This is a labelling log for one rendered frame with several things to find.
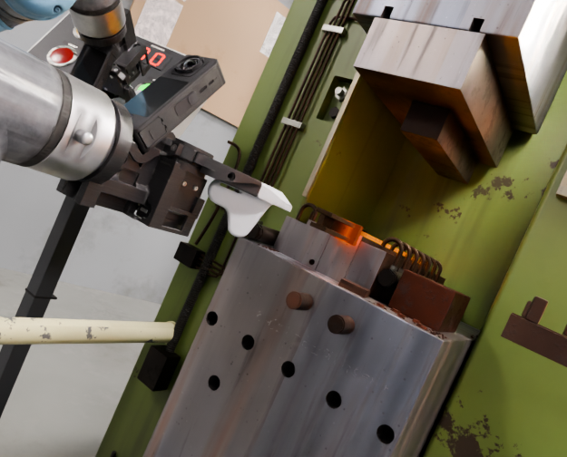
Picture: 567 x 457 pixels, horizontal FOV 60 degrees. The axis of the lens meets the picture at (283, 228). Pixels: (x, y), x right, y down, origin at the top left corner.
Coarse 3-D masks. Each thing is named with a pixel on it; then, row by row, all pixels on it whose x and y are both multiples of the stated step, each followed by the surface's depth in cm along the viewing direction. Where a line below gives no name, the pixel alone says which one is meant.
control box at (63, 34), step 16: (64, 16) 104; (48, 32) 102; (64, 32) 102; (32, 48) 99; (48, 48) 100; (80, 48) 100; (160, 48) 102; (64, 64) 98; (144, 64) 100; (160, 64) 100; (144, 80) 98; (192, 112) 102; (176, 128) 98
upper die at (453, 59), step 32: (384, 32) 85; (416, 32) 82; (448, 32) 79; (384, 64) 84; (416, 64) 81; (448, 64) 78; (480, 64) 79; (384, 96) 96; (416, 96) 88; (448, 96) 82; (480, 96) 85; (480, 128) 92; (512, 128) 110; (480, 160) 112
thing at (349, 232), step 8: (320, 216) 73; (328, 216) 72; (336, 216) 73; (312, 224) 73; (320, 224) 73; (328, 224) 74; (336, 224) 76; (344, 224) 78; (352, 224) 79; (328, 232) 73; (336, 232) 75; (344, 232) 79; (352, 232) 80; (360, 232) 80; (344, 240) 80; (352, 240) 79; (376, 240) 89
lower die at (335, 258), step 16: (288, 224) 88; (304, 224) 86; (288, 240) 87; (304, 240) 86; (320, 240) 84; (336, 240) 82; (368, 240) 83; (288, 256) 87; (304, 256) 85; (320, 256) 83; (336, 256) 82; (352, 256) 80; (368, 256) 79; (384, 256) 78; (320, 272) 83; (336, 272) 81; (352, 272) 80; (368, 272) 78; (368, 288) 78; (384, 288) 83
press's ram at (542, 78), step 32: (384, 0) 86; (416, 0) 83; (448, 0) 80; (480, 0) 78; (512, 0) 75; (544, 0) 77; (480, 32) 77; (512, 32) 74; (544, 32) 83; (512, 64) 82; (544, 64) 91; (512, 96) 95; (544, 96) 101
